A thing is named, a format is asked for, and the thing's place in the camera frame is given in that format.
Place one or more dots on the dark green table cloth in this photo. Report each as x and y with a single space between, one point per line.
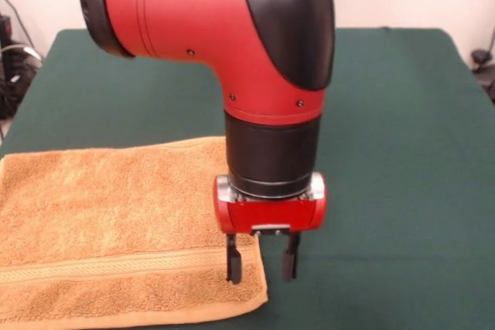
386 191

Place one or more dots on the black box with red light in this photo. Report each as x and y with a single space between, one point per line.
5 28

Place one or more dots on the dark grey curved stand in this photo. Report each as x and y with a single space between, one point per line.
480 56

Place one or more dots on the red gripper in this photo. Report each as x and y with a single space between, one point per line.
270 216

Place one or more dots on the orange terry towel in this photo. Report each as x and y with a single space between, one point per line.
96 210

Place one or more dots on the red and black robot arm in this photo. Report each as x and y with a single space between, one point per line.
193 17

